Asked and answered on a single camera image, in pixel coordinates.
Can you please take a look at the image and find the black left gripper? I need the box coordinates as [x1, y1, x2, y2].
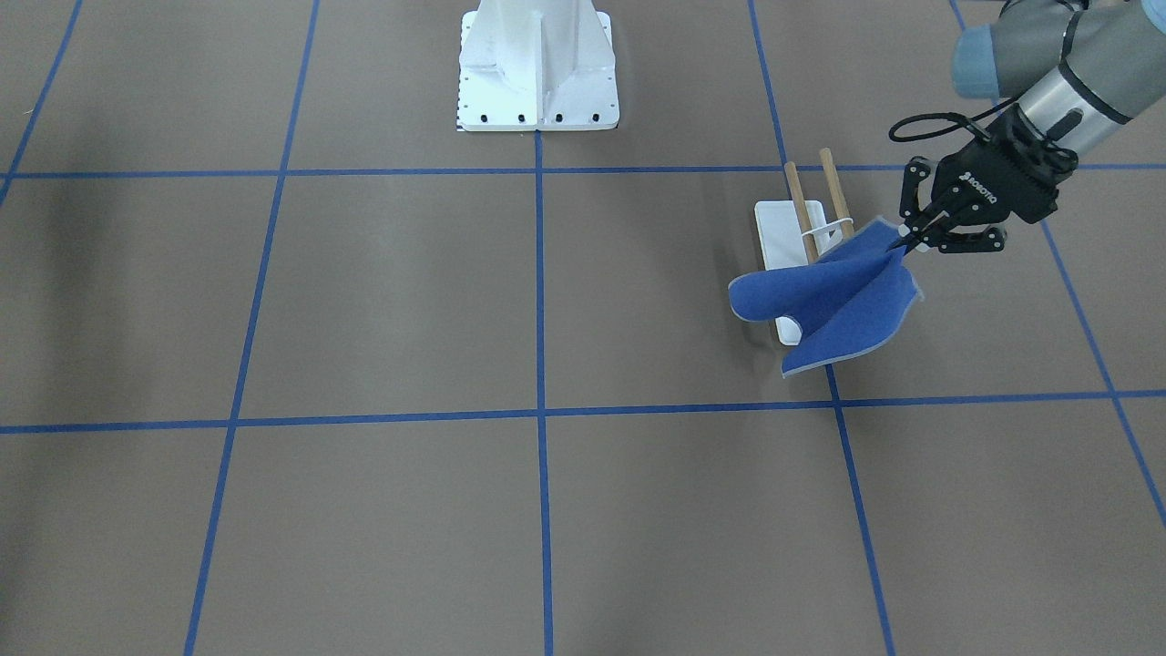
[898, 115, 1079, 254]

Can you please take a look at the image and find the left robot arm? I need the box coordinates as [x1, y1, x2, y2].
[895, 1, 1165, 253]

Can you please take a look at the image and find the blue grey towel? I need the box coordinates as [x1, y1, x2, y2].
[728, 216, 923, 378]

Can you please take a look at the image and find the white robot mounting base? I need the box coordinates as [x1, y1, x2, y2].
[455, 1, 620, 132]

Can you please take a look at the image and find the white wooden towel rack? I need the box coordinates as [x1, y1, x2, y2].
[753, 148, 862, 347]

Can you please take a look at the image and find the black looped cable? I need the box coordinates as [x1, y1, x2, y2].
[888, 98, 1021, 144]

